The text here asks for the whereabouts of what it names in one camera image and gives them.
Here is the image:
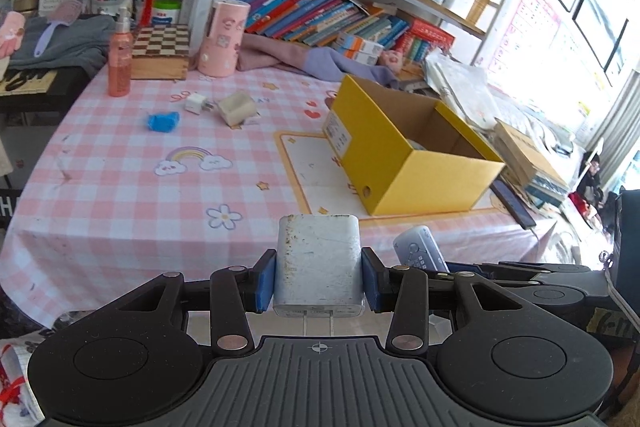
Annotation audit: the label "blue bag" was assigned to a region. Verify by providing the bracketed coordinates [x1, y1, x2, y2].
[147, 112, 180, 134]

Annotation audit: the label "grey small remote control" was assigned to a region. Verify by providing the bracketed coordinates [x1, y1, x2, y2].
[392, 225, 451, 276]

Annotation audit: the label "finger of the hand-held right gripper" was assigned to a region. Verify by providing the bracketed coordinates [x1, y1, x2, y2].
[497, 260, 608, 280]
[442, 261, 538, 282]

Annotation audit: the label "small white plug adapter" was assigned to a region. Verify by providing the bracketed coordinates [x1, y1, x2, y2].
[184, 93, 216, 116]

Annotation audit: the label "wooden chess box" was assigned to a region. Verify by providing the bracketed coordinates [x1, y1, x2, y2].
[130, 24, 191, 82]

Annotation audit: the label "orange and white small box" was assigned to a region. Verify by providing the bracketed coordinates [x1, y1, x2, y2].
[345, 48, 382, 66]
[338, 32, 386, 56]

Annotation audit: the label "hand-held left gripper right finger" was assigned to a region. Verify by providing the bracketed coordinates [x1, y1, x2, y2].
[361, 247, 531, 353]

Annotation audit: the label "purple hairbrush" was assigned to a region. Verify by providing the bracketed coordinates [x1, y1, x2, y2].
[33, 0, 84, 57]

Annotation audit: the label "grey clothing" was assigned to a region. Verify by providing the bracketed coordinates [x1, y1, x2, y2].
[10, 14, 117, 76]

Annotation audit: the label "red thick dictionary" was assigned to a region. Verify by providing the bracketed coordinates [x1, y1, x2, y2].
[400, 18, 456, 54]
[396, 34, 442, 66]

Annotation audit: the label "small pink pig plush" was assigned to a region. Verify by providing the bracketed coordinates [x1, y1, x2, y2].
[382, 49, 407, 76]

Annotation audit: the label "large white charger block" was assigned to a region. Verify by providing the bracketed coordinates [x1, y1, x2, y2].
[272, 214, 365, 319]

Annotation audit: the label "stacked cardboard boxes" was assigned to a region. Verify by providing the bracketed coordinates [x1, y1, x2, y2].
[492, 119, 572, 208]

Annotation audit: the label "pink cylinder container with stickers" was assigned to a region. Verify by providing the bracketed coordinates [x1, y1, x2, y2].
[197, 0, 251, 78]

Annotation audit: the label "pink and purple sweatshirt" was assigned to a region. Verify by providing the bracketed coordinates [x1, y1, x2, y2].
[237, 34, 402, 90]

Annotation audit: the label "white storage box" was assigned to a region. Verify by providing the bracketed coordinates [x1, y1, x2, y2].
[442, 0, 476, 20]

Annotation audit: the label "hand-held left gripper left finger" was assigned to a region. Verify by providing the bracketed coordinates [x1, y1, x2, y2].
[102, 249, 277, 355]

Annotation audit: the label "pile of white paper bags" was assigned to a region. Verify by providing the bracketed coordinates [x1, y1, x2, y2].
[422, 49, 502, 131]

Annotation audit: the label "white red printed cloth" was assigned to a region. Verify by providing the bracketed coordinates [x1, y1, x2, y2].
[0, 336, 47, 427]

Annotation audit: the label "pink checked tablecloth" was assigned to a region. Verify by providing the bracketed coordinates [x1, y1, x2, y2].
[0, 57, 561, 333]

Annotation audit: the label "alphabet wall poster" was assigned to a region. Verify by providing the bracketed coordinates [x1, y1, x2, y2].
[487, 0, 562, 81]

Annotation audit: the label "row of colourful books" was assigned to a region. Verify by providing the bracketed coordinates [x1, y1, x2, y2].
[244, 0, 412, 48]

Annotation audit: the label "yellow cardboard box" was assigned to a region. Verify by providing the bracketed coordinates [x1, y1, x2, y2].
[322, 74, 507, 217]

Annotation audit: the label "white jar green lid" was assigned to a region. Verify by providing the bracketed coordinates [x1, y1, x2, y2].
[152, 0, 182, 26]

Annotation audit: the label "beige cube block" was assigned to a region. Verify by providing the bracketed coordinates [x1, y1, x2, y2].
[217, 92, 261, 128]

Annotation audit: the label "pink spray bottle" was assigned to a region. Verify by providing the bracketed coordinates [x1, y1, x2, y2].
[107, 7, 135, 98]

